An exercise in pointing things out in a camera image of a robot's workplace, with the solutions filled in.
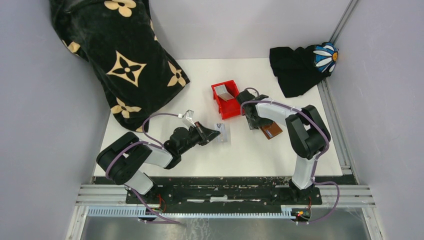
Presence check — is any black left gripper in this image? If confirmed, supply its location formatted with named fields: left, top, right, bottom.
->
left=179, top=121, right=221, bottom=155

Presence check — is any silver credit card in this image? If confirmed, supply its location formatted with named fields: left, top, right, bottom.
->
left=214, top=123, right=228, bottom=143

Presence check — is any red plastic bin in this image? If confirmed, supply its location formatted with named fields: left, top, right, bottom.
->
left=210, top=80, right=240, bottom=120

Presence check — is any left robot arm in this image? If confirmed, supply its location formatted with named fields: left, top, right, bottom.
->
left=96, top=121, right=221, bottom=204

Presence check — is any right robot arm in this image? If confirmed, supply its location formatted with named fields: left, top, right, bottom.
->
left=236, top=90, right=331, bottom=204

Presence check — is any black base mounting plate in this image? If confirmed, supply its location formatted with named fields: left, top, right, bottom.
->
left=126, top=176, right=323, bottom=214

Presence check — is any black cloth with daisy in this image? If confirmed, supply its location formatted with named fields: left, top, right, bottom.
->
left=269, top=42, right=339, bottom=98

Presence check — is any black blanket with beige flowers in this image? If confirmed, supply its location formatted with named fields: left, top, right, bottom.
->
left=49, top=0, right=190, bottom=132

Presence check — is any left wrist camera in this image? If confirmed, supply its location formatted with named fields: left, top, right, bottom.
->
left=178, top=109, right=196, bottom=128

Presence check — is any aluminium rail frame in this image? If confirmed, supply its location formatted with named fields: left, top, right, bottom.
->
left=64, top=0, right=385, bottom=240

